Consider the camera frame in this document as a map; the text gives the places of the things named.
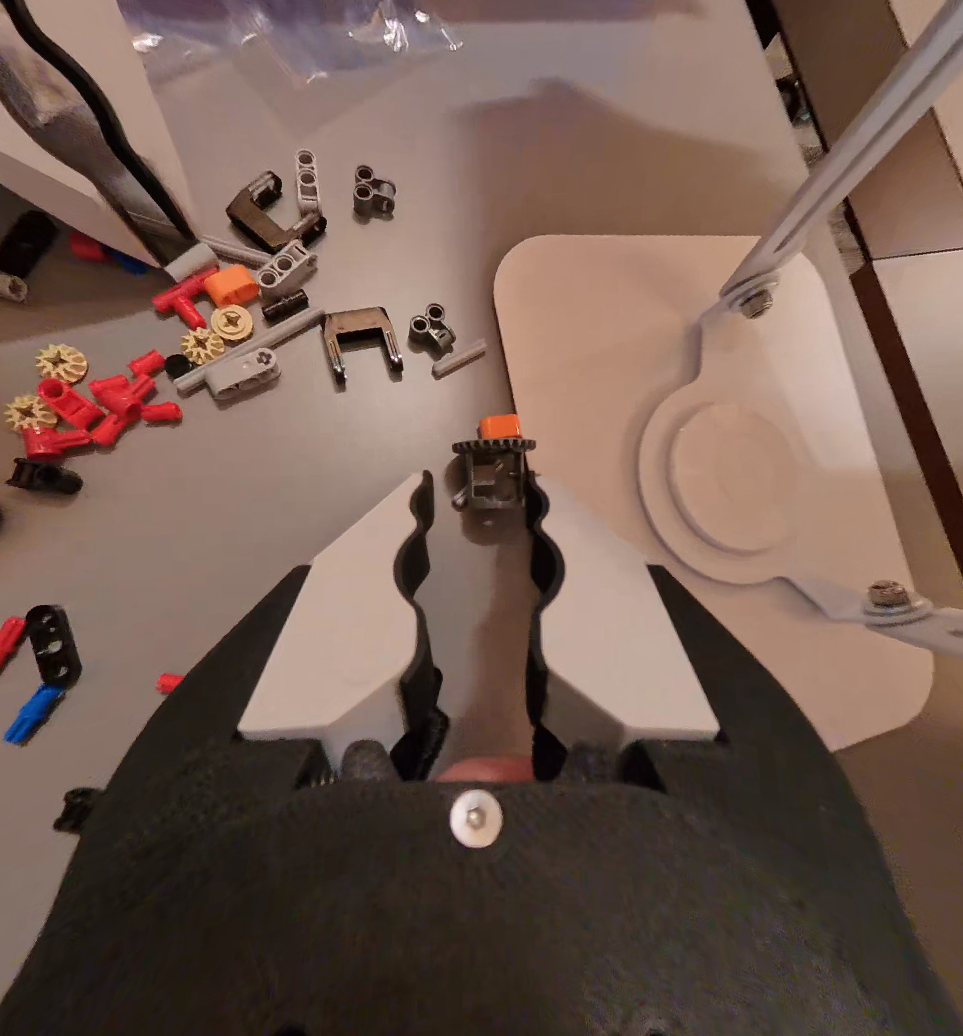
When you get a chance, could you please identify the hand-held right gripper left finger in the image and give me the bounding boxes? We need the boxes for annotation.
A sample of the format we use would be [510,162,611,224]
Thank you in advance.
[237,469,452,782]

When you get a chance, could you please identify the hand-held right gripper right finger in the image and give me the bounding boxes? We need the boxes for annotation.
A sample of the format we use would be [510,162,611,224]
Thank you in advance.
[524,473,723,783]

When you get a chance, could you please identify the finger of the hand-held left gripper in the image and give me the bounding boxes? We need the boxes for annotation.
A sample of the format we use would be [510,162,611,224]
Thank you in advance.
[0,0,187,270]
[0,0,201,244]

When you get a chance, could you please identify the dark grey lego differential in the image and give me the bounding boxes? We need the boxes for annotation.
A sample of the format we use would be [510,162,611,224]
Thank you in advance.
[451,437,539,513]

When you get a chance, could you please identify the short grey lego tube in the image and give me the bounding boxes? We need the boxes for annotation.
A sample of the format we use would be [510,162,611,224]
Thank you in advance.
[163,240,220,283]

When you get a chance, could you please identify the red lego axle connector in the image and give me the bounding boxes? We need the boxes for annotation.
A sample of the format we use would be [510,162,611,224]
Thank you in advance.
[152,270,220,330]

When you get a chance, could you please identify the thin grey lego axle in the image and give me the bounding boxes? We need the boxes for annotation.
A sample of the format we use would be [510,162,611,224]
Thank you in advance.
[200,234,274,268]

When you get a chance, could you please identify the orange lego connector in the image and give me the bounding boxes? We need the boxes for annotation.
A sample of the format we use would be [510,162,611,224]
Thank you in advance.
[204,264,262,311]

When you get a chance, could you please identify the cluster of red lego connectors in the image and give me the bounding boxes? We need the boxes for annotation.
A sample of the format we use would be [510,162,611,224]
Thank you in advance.
[20,349,185,461]

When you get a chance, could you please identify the light grey lego connector block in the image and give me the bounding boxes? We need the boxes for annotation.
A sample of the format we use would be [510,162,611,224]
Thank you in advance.
[254,240,319,293]

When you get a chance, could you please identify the dark grey lego connector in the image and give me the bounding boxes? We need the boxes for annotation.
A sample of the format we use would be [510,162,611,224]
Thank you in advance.
[408,303,457,356]
[352,165,398,220]

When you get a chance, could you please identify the light grey cross-hole lego beam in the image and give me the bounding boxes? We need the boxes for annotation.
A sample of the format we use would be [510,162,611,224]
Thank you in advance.
[209,347,282,400]

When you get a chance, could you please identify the short grey lego axle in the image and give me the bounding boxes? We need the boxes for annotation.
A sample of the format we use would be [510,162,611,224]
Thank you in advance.
[430,339,488,380]

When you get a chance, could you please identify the long grey lego axle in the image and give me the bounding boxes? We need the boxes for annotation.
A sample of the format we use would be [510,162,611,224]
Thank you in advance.
[174,308,327,397]

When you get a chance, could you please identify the black lego connector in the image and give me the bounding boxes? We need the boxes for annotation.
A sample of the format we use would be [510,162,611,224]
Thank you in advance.
[4,456,85,497]

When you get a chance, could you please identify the black lego fork piece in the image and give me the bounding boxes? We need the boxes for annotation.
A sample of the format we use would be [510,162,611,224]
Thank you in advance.
[321,306,406,393]

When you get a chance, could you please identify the black three-hole lego beam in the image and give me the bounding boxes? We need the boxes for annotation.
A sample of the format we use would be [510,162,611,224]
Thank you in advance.
[25,604,84,690]

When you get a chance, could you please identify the small black lego piece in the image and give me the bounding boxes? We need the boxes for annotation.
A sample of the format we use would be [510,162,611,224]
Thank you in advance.
[51,786,99,835]

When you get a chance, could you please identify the clear plastic bag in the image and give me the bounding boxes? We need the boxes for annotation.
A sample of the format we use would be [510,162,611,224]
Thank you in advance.
[117,0,466,86]

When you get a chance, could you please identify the white book stand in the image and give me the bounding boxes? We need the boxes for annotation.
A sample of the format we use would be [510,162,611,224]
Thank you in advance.
[493,0,963,754]

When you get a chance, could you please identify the black lego frame piece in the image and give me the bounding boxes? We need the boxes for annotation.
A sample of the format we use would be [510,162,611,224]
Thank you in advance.
[226,169,329,254]

